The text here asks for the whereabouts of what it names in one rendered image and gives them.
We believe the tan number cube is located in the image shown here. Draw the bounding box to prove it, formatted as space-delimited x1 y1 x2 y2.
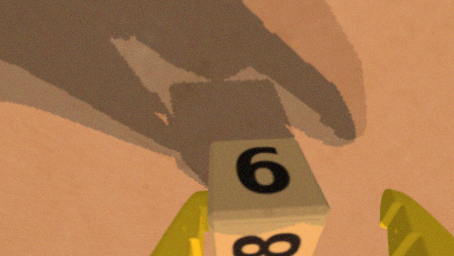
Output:
207 138 331 256

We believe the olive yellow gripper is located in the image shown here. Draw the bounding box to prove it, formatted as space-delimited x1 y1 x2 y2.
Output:
150 189 454 256

